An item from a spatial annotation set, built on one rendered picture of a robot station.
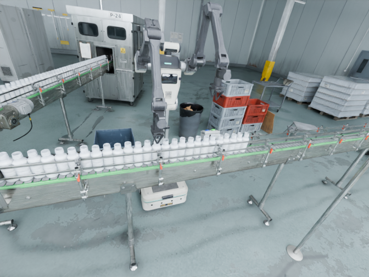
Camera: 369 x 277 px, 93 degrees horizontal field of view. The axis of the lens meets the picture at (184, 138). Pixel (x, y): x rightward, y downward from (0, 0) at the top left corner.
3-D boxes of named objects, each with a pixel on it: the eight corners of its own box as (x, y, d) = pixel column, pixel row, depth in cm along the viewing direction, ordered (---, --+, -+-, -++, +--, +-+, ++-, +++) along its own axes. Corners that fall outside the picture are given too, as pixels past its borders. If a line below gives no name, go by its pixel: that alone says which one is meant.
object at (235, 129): (216, 138, 365) (218, 128, 353) (206, 129, 395) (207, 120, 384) (238, 134, 391) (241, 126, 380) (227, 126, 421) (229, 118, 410)
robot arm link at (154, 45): (161, 34, 101) (142, 32, 97) (164, 29, 96) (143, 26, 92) (166, 110, 105) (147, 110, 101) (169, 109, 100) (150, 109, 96)
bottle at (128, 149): (133, 160, 118) (132, 139, 110) (134, 166, 113) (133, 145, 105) (123, 161, 116) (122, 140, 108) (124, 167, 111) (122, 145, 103)
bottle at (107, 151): (113, 162, 114) (110, 140, 106) (115, 168, 110) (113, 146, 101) (103, 165, 111) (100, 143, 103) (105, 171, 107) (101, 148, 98)
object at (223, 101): (224, 108, 331) (227, 97, 320) (211, 100, 362) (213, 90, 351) (247, 106, 358) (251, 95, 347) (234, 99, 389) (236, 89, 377)
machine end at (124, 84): (105, 86, 584) (96, 12, 484) (144, 90, 596) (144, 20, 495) (83, 101, 447) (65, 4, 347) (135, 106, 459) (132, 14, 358)
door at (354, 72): (357, 103, 802) (390, 53, 696) (335, 96, 881) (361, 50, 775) (358, 103, 806) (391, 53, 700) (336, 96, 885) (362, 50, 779)
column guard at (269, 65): (263, 82, 971) (270, 61, 916) (258, 81, 1002) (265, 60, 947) (268, 83, 985) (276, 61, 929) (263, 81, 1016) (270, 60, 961)
